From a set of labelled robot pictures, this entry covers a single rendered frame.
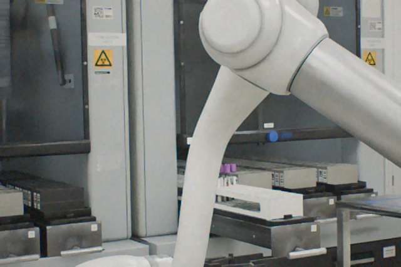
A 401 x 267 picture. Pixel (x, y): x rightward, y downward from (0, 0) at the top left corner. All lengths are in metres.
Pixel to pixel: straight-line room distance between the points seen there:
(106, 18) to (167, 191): 0.47
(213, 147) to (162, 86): 0.69
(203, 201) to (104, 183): 0.66
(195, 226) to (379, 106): 0.41
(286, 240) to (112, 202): 0.47
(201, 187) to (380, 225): 1.09
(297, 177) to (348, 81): 1.15
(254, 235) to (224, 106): 0.52
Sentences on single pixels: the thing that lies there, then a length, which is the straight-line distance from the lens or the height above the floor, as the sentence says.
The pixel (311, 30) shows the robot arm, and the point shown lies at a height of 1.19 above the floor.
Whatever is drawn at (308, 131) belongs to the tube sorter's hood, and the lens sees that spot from 2.32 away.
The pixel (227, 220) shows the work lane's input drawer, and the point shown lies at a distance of 1.95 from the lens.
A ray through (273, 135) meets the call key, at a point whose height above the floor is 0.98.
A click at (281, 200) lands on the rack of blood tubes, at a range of 1.85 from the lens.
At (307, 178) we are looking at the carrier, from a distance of 2.34.
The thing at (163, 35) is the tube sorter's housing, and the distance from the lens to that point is 2.10.
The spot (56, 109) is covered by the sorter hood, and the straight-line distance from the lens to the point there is 1.97.
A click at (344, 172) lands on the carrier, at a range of 2.42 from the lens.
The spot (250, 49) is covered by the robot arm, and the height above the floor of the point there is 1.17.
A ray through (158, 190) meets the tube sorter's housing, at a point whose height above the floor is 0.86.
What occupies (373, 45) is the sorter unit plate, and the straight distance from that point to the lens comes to 2.50.
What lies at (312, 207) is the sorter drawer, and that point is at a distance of 2.26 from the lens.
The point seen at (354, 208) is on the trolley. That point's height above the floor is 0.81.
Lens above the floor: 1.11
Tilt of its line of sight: 3 degrees down
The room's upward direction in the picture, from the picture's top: 1 degrees counter-clockwise
